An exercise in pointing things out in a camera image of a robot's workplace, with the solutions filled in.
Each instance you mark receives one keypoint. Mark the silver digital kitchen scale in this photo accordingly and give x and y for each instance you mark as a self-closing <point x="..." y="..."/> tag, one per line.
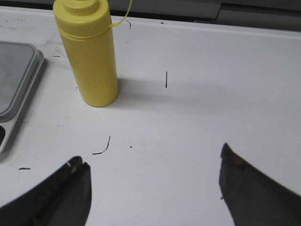
<point x="21" y="66"/>

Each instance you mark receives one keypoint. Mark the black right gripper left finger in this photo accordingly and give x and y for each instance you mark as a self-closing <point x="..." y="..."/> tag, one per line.
<point x="62" y="199"/>

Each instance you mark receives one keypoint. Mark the yellow squeeze bottle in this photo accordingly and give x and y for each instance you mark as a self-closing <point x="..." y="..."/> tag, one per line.
<point x="85" y="27"/>

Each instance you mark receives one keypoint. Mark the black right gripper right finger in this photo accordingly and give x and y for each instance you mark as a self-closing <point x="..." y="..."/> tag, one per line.
<point x="253" y="198"/>

